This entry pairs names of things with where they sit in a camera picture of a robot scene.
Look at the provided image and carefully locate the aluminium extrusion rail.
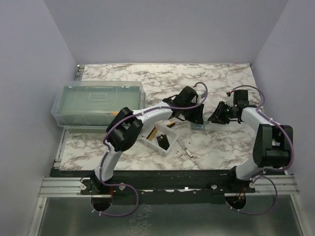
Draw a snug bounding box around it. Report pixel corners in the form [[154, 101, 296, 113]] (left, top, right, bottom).
[[39, 175, 300, 198]]

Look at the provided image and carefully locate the green leather card holder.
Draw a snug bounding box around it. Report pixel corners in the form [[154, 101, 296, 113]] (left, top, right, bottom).
[[190, 123, 205, 130]]

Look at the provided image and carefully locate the small metal cylinder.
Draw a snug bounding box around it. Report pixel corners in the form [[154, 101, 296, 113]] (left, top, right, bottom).
[[184, 148, 193, 158]]

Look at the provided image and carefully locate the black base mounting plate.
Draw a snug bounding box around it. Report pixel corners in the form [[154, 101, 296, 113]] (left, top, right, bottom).
[[50, 169, 255, 207]]

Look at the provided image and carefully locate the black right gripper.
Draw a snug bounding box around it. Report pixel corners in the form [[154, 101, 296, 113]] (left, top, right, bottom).
[[208, 101, 237, 125]]

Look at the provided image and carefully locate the gold card in tray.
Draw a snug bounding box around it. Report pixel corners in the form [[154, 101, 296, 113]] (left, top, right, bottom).
[[147, 127, 157, 141]]

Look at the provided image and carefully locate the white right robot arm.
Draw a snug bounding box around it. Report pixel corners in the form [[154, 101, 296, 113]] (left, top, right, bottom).
[[208, 87, 294, 193]]

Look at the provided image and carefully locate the clear plastic storage box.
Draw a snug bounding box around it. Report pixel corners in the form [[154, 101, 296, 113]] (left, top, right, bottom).
[[51, 81, 146, 129]]

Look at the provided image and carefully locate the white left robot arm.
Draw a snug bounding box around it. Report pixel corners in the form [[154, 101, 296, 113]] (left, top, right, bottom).
[[92, 86, 207, 194]]

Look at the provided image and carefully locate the clear small plastic tray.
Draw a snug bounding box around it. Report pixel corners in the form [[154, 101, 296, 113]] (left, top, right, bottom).
[[139, 122, 179, 156]]

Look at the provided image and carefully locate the yellow black utility knife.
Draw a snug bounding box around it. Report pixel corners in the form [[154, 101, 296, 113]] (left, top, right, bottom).
[[167, 121, 176, 128]]

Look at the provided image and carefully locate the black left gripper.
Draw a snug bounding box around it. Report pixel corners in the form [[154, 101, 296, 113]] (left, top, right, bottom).
[[181, 101, 203, 124]]

